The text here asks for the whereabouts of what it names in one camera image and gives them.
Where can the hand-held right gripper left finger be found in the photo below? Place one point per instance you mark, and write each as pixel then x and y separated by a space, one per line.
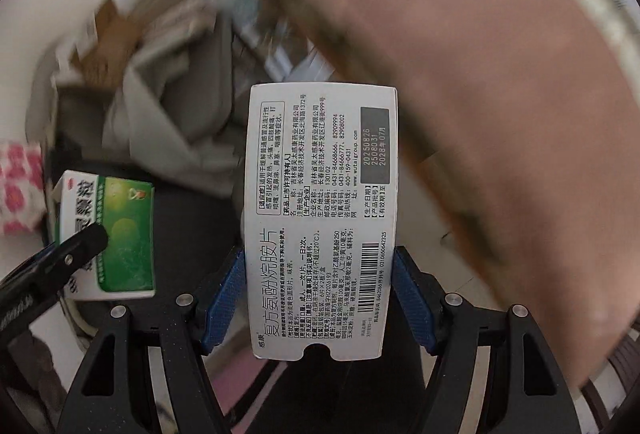
pixel 225 301

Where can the cardboard box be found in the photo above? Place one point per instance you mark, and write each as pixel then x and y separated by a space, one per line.
pixel 107 39

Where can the pink floral cloth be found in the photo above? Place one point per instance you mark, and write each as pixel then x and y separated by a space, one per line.
pixel 20 194

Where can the dark wooden chair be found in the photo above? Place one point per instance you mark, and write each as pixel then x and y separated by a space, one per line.
pixel 617 366

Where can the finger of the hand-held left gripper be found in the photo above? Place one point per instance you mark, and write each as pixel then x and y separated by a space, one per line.
pixel 82 244
pixel 20 309

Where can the pale crumpled cloth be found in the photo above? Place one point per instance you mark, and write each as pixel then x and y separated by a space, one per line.
pixel 165 114

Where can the black trash bin white rim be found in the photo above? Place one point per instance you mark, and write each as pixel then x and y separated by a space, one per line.
pixel 200 234

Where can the white green medicine box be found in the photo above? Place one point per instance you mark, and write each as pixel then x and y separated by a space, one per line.
pixel 125 224

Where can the white blue medicine box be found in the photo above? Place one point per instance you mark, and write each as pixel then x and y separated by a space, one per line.
pixel 320 214

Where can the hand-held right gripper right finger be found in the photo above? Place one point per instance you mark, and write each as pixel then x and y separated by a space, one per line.
pixel 415 301

